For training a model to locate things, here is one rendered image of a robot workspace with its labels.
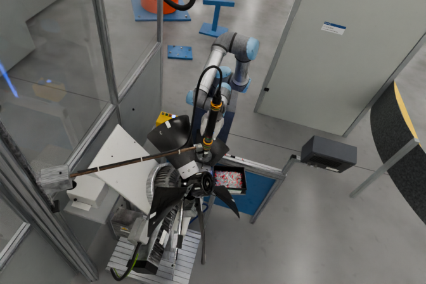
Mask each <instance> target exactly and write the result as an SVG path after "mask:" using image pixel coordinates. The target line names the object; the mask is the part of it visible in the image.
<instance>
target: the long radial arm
mask: <svg viewBox="0 0 426 284"><path fill-rule="evenodd" d="M178 209H179V206H177V205H176V206H175V207H174V208H173V209H172V210H171V211H170V212H169V213H168V214H167V215H166V216H165V217H164V218H163V220H162V221H161V222H160V224H159V225H158V226H157V227H156V228H155V230H154V231H153V233H152V234H151V235H150V238H149V240H148V243H147V244H146V245H141V246H140V247H139V250H138V253H137V254H138V258H137V260H142V261H149V262H150V263H152V264H154V265H155V266H156V267H158V266H159V264H160V260H161V258H162V255H163V253H164V249H165V246H166V243H167V241H168V238H169V235H170V232H171V229H172V226H173V224H174V220H175V218H176V214H177V213H178ZM149 216H150V211H149V213H148V216H147V218H146V220H148V221H149ZM135 249H136V246H134V249H133V251H132V254H131V256H130V258H129V259H132V256H133V254H134V251H135Z"/></svg>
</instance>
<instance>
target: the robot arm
mask: <svg viewBox="0 0 426 284"><path fill-rule="evenodd" d="M258 49H259V41H258V40H257V39H255V38H253V37H249V36H247V35H243V34H239V33H237V32H233V31H229V32H225V33H223V34H221V35H220V36H219V37H218V38H217V39H216V40H215V41H214V42H213V44H212V46H211V53H210V55H209V58H208V60H207V62H206V64H205V66H204V68H203V71H204V70H205V69H206V68H207V67H209V66H211V65H216V66H218V67H219V68H220V69H221V71H222V73H223V80H222V85H221V96H222V100H221V103H222V105H221V109H220V111H219V113H218V116H217V120H216V126H215V129H214V133H213V136H212V139H214V138H215V139H216V137H217V135H218V134H219V132H220V130H221V128H222V127H223V125H224V118H223V117H224V114H225V112H226V107H227V104H228V100H229V95H230V93H231V89H232V90H235V91H238V92H240V93H246V92H247V89H248V87H249V85H250V82H251V78H250V77H249V75H248V71H249V65H250V61H252V60H254V59H255V58H256V56H257V52H258ZM227 52H229V53H232V54H234V55H235V58H236V67H235V73H233V72H231V69H230V68H229V67H225V66H221V67H220V64H221V62H222V60H223V57H224V56H226V54H227ZM203 71H202V72H203ZM219 79H220V74H219V71H218V69H216V68H211V69H209V70H208V71H207V72H206V73H205V74H204V76H203V78H202V81H201V83H200V88H199V92H198V98H197V105H196V107H198V108H201V109H203V110H206V111H207V113H205V114H204V115H203V116H202V120H201V129H200V133H201V136H203V135H204V133H205V130H206V125H207V119H208V116H209V110H210V109H209V108H210V102H211V101H212V99H213V95H215V94H216V91H217V90H218V87H219ZM197 84H198V83H197ZM197 84H196V87H195V89H194V91H189V92H188V94H187V96H186V102H187V103H188V104H189V105H192V106H194V101H195V94H196V90H197ZM208 93H209V96H210V97H209V96H207V94H208Z"/></svg>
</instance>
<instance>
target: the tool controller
mask: <svg viewBox="0 0 426 284"><path fill-rule="evenodd" d="M300 162H302V163H305V164H307V166H309V167H310V166H311V165H313V167H314V168H317V167H320V168H322V169H326V170H329V171H333V172H338V173H341V172H344V171H345V170H347V169H349V168H350V167H352V166H354V165H356V164H357V147H355V146H351V145H347V144H344V143H340V142H338V141H333V140H330V139H326V138H322V137H319V136H315V135H314V136H313V137H312V138H311V139H310V140H309V141H308V142H307V143H306V144H305V145H304V146H303V147H302V151H301V157H300Z"/></svg>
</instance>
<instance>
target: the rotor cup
mask: <svg viewBox="0 0 426 284"><path fill-rule="evenodd" d="M199 173H201V174H199ZM207 181H208V182H209V185H208V186H207V185H206V182H207ZM191 183H193V187H192V188H191V190H190V191H189V193H188V194H187V196H186V197H185V198H184V199H185V200H193V199H195V197H207V196H210V195H211V194H212V193H213V191H214V178H213V176H212V174H211V173H210V172H208V171H202V172H197V173H195V174H194V175H192V176H190V177H188V178H186V179H183V178H182V177H181V176H180V177H179V181H178V188H182V187H187V186H189V185H190V184H191ZM195 188H200V189H197V190H195Z"/></svg>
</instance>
